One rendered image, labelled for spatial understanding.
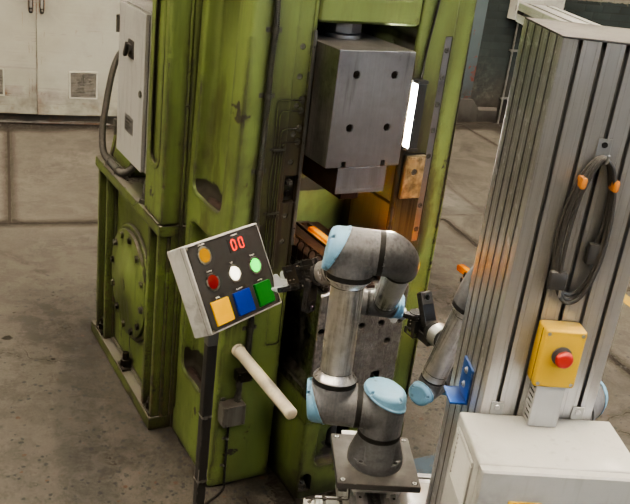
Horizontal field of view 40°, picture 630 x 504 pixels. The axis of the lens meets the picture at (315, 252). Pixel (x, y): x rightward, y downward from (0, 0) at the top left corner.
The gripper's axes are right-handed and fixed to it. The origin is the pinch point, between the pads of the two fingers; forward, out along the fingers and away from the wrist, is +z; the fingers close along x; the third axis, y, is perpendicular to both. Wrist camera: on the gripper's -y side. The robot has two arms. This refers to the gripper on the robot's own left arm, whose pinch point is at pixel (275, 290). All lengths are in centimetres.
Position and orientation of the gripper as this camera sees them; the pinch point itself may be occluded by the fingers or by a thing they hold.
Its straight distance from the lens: 274.4
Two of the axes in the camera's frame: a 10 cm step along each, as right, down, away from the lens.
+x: -5.9, 2.5, -7.7
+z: -7.5, 1.9, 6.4
